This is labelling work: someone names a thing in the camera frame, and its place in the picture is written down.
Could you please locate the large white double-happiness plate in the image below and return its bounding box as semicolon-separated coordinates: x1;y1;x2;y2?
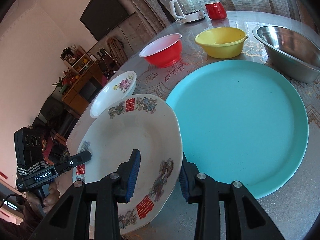
67;94;183;235

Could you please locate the black wall television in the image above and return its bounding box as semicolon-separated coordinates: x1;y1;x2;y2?
80;0;130;41

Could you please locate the red plastic bowl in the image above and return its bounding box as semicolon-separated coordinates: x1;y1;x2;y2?
139;33;183;68

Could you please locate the left beige curtain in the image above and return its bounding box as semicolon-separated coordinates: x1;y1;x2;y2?
129;0;174;37

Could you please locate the white glass electric kettle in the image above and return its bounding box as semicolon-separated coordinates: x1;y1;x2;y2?
169;0;206;24

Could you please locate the turquoise plastic plate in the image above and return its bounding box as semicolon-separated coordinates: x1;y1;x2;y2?
166;60;309;199

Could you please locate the yellow plastic bowl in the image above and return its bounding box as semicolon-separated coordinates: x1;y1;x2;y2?
195;27;247;59

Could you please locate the person's left hand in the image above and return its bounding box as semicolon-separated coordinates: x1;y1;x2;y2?
24;182;61;215

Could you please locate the wooden cabinet with shelf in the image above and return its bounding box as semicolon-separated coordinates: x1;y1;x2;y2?
60;45;104;115

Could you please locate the white floral plate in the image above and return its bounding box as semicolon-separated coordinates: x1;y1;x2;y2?
90;70;137;119

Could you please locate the stainless steel bowl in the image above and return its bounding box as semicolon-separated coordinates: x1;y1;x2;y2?
252;25;319;83

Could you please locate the red mug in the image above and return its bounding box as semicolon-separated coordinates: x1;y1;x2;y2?
205;2;227;20

